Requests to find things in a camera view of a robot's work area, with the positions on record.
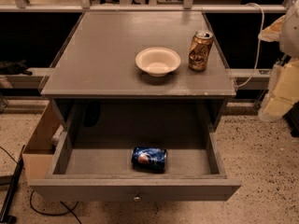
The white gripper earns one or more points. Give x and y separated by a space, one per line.
291 34

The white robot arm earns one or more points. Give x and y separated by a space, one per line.
289 36

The gold soda can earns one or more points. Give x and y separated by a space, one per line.
200 47

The blue pepsi can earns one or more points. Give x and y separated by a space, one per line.
152 158

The round metal drawer knob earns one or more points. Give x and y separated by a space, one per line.
137 199

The grey cabinet counter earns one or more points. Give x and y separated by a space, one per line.
99 59

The grey open top drawer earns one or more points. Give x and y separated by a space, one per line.
94 163

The white paper bowl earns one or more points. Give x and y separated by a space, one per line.
157 62

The cardboard box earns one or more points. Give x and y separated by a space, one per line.
37 154

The black cloth object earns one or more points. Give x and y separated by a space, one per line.
14 68

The black metal stand leg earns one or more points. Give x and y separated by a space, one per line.
12 181

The grey metal rail frame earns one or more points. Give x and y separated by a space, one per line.
39 34

